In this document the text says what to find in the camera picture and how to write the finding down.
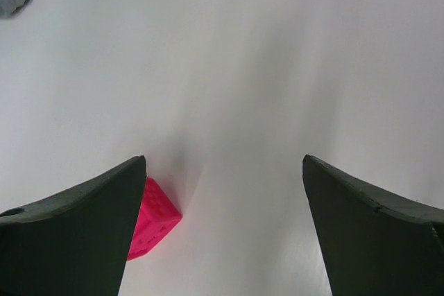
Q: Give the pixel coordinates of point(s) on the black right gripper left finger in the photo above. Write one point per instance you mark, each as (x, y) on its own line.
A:
(77, 241)

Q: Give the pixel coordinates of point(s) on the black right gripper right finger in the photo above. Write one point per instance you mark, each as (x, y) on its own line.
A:
(373, 242)

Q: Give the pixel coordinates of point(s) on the pink cube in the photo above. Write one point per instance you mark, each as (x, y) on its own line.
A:
(157, 217)

